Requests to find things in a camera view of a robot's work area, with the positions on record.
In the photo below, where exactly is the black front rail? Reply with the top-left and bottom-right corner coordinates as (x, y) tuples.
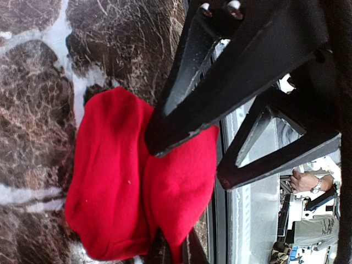
(206, 120), (229, 264)

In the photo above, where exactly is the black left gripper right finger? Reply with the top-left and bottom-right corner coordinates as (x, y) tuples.
(181, 228), (209, 264)

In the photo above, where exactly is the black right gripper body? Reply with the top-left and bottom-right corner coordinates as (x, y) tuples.
(291, 0), (352, 264)

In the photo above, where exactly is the red patterned sock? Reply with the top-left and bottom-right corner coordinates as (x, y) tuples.
(65, 87), (219, 263)

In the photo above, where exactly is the white slotted cable duct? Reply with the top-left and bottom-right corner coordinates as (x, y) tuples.
(224, 99), (279, 264)

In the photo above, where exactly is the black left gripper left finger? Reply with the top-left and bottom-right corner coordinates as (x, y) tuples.
(150, 228), (171, 264)

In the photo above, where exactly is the operator hand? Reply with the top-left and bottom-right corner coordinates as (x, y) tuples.
(290, 169), (320, 194)

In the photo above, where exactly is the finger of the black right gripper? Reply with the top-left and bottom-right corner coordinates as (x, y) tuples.
(145, 1), (327, 157)
(217, 89), (341, 190)

